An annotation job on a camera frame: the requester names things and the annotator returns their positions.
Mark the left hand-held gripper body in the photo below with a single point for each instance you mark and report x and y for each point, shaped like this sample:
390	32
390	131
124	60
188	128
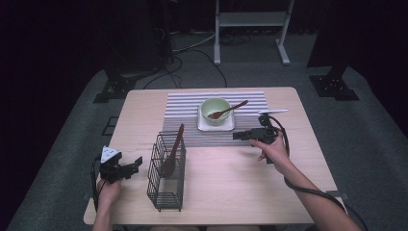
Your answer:
110	168

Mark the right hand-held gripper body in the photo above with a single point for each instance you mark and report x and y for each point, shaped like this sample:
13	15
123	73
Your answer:
266	134

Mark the brown wooden spoon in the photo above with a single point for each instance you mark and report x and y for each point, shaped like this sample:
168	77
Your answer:
174	149
224	111

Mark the green bowl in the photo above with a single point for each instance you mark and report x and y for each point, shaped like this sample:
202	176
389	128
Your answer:
211	107

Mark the person's right hand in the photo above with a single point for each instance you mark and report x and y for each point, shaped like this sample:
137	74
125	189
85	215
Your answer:
277	154

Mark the person's left hand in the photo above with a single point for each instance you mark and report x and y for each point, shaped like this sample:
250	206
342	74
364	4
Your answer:
109	194

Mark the white square plate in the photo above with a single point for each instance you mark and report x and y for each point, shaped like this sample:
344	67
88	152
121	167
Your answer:
202	126

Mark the striped placemat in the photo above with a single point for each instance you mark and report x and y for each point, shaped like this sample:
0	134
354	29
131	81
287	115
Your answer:
183	106

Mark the black stand base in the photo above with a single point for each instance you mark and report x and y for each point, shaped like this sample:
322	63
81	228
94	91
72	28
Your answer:
333	86
117	86

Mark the grey tape strip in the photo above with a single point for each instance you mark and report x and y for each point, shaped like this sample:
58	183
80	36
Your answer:
340	194

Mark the white metal stand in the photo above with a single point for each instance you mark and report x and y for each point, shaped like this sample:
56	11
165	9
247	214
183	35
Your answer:
251	19

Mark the black floor frame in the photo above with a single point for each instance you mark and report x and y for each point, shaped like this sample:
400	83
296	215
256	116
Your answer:
109	131

